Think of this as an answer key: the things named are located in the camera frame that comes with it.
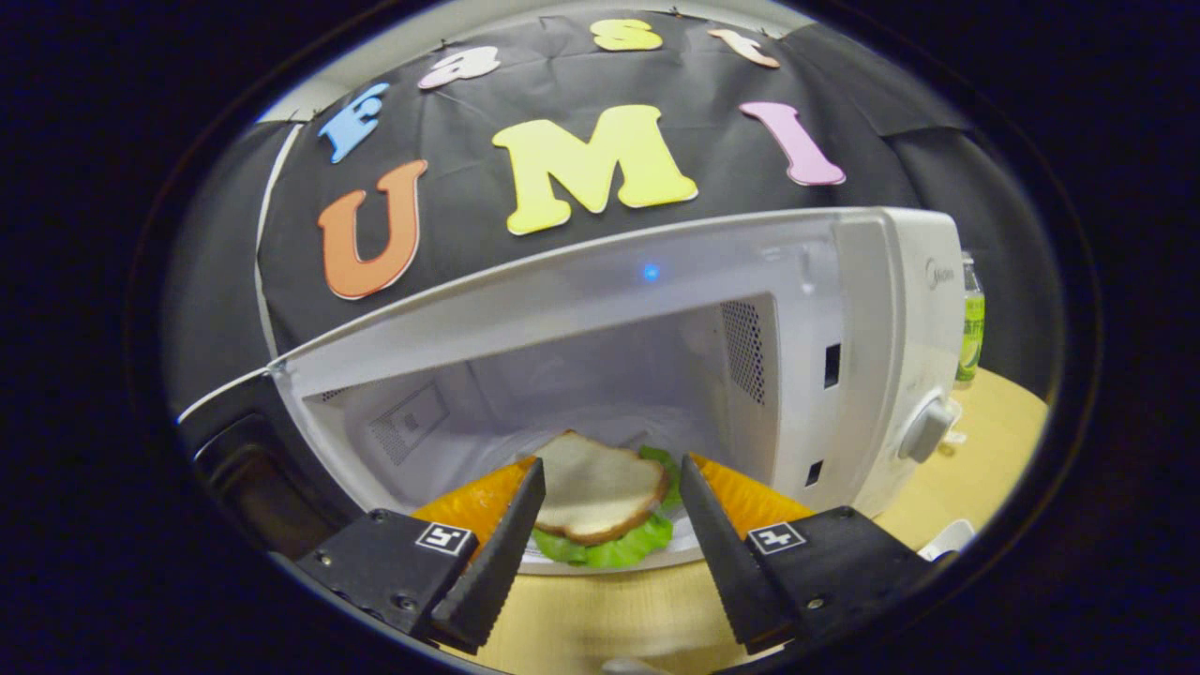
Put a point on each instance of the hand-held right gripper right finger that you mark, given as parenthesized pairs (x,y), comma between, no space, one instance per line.
(731,572)

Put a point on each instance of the white microwave oven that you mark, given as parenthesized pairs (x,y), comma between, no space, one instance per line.
(581,291)

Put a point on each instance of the green label drink bottle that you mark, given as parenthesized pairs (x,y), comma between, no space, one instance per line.
(970,337)

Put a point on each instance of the bread and lettuce sandwich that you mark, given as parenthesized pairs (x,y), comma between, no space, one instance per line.
(591,487)

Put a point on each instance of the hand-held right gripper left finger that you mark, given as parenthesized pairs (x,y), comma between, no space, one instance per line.
(497,572)

